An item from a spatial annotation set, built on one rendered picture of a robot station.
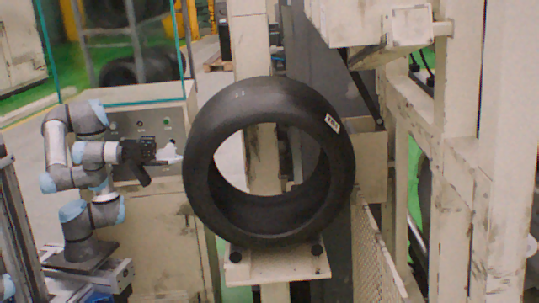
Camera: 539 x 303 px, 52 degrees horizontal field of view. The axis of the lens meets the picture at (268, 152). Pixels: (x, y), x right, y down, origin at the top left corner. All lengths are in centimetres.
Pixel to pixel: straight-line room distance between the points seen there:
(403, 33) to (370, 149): 85
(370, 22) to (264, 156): 90
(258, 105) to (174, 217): 110
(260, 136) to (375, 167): 45
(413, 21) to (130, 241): 183
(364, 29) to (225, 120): 54
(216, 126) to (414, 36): 68
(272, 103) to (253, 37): 40
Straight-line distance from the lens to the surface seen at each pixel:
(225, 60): 855
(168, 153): 187
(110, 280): 243
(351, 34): 143
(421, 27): 136
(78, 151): 192
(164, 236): 272
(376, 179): 218
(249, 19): 202
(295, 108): 171
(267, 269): 203
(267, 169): 218
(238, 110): 171
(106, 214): 239
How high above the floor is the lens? 192
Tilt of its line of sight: 22 degrees down
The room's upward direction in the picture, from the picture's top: 5 degrees counter-clockwise
